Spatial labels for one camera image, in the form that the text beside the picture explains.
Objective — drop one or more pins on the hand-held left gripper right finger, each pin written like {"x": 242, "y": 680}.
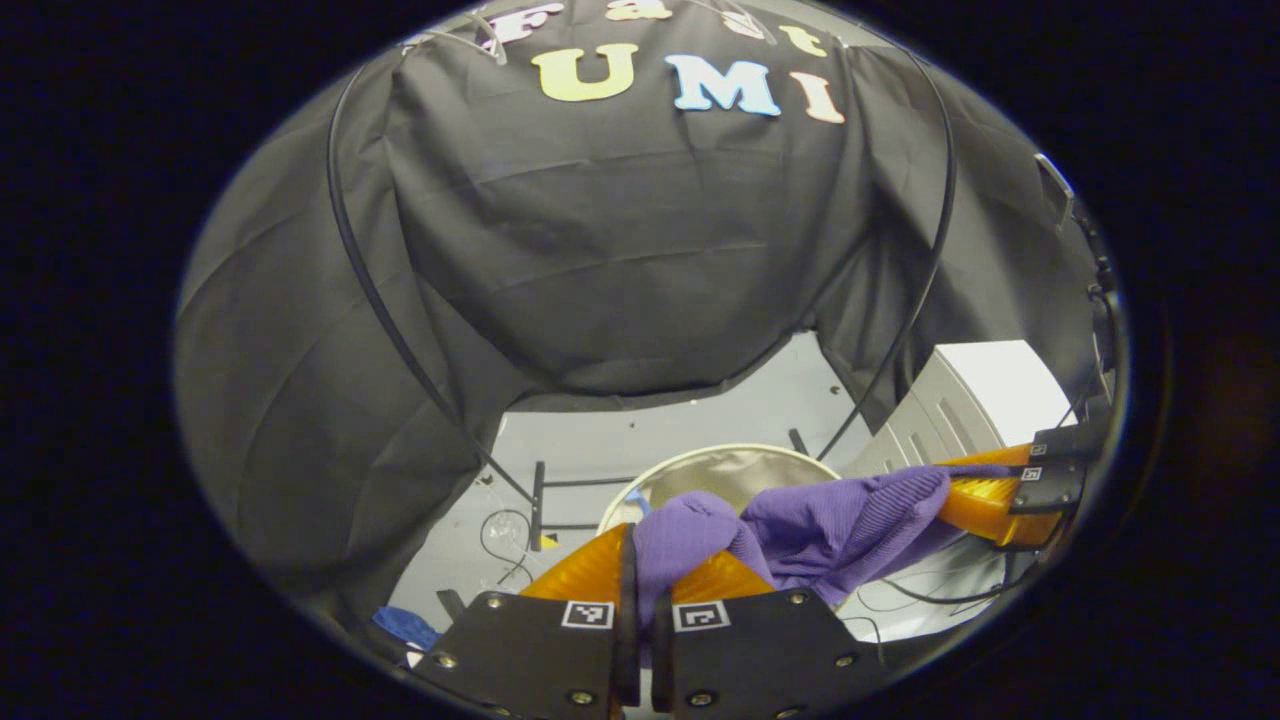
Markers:
{"x": 760, "y": 655}

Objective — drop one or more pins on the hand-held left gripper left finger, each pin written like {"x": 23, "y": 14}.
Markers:
{"x": 530, "y": 655}

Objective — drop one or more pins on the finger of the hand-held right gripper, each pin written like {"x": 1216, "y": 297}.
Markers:
{"x": 985, "y": 505}
{"x": 1070, "y": 442}

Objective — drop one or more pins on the purple ribbed jacket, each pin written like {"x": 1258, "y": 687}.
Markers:
{"x": 830, "y": 530}

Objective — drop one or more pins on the beige round laundry hamper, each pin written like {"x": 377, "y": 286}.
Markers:
{"x": 730, "y": 472}

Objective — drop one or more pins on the black metal clothes rack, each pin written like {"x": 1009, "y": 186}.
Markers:
{"x": 345, "y": 250}

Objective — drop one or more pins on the white box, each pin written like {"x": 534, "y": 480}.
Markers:
{"x": 1000, "y": 385}

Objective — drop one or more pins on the blue plastic object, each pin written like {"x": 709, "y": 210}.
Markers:
{"x": 405, "y": 625}

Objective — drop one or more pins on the black backdrop cloth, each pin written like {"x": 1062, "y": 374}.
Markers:
{"x": 620, "y": 250}

